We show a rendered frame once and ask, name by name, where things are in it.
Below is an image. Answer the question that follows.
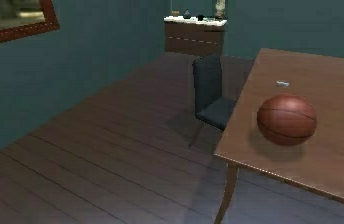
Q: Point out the dark grey chair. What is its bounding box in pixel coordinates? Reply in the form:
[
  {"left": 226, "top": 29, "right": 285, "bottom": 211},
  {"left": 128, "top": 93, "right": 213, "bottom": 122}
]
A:
[{"left": 188, "top": 53, "right": 238, "bottom": 149}]

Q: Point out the brown cupboard with white top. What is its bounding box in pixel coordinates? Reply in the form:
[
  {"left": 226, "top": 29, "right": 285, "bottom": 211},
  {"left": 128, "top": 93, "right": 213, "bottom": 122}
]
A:
[{"left": 163, "top": 15, "right": 229, "bottom": 58}]

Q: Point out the pale vase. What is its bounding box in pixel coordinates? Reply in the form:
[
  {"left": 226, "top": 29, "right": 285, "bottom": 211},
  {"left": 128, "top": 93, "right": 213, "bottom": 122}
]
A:
[{"left": 214, "top": 0, "right": 227, "bottom": 20}]

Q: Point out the brown basketball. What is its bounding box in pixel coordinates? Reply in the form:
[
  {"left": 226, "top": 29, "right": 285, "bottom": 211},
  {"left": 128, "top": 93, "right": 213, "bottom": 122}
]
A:
[{"left": 256, "top": 93, "right": 318, "bottom": 147}]

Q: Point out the brown wooden table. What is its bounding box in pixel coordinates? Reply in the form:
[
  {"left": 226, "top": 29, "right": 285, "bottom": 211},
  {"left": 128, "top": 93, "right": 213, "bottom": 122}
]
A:
[{"left": 213, "top": 47, "right": 344, "bottom": 224}]

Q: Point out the brown framed wall picture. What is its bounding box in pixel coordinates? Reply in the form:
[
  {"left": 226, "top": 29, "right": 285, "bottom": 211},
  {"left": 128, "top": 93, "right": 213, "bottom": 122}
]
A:
[{"left": 0, "top": 0, "right": 61, "bottom": 48}]

